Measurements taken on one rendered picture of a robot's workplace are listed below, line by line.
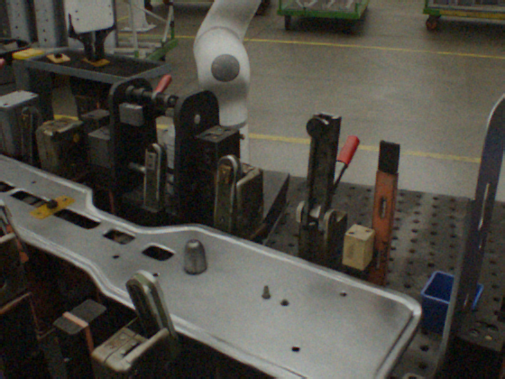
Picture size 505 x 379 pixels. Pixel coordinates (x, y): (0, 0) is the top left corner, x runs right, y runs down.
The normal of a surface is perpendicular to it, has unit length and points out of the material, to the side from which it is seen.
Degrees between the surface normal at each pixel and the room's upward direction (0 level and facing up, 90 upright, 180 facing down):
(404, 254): 0
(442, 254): 0
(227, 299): 0
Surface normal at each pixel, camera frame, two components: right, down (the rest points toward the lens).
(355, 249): -0.56, 0.39
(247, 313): -0.02, -0.89
